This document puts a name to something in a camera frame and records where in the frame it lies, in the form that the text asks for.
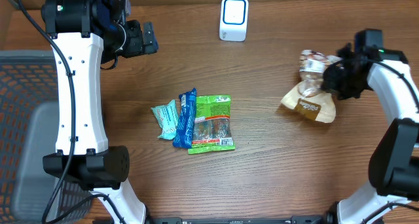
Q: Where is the beige cookie snack bag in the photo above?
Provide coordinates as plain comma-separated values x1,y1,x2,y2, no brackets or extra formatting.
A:
281,50,341,123

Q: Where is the teal snack packet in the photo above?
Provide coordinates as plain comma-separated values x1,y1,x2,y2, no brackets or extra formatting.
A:
151,100,179,140

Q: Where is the blue oreo cookie packet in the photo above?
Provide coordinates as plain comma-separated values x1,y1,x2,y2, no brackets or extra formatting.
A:
172,88,196,149

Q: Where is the green snack packet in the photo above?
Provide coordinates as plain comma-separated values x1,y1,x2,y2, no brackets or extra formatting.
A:
188,94,236,155

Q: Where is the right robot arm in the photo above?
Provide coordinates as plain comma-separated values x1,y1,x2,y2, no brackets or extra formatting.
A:
321,29,418,223

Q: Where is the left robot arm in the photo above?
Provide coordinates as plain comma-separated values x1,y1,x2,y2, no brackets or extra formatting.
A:
41,0,158,223

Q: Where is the white barcode scanner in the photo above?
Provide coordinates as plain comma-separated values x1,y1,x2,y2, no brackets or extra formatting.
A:
219,0,249,42

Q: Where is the grey plastic shopping basket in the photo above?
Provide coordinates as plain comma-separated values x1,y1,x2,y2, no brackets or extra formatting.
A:
0,49,96,224

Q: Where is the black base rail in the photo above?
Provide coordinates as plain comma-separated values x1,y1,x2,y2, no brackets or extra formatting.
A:
145,214,338,224

